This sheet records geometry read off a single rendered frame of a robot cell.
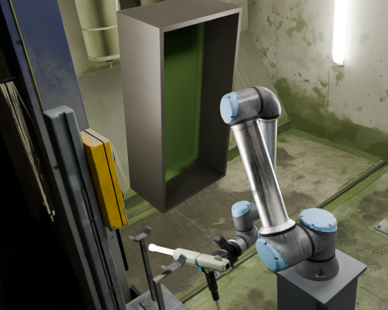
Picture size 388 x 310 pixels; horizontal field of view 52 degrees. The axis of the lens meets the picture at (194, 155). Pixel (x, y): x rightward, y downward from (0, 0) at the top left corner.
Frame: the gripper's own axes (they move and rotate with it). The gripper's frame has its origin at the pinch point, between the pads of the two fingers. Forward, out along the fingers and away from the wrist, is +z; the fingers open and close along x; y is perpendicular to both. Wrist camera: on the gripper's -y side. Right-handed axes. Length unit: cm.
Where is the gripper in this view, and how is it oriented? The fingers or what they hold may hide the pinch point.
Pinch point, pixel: (205, 267)
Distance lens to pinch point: 177.9
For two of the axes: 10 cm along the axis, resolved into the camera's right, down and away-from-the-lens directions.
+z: -6.4, 3.3, -6.9
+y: 2.2, 9.4, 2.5
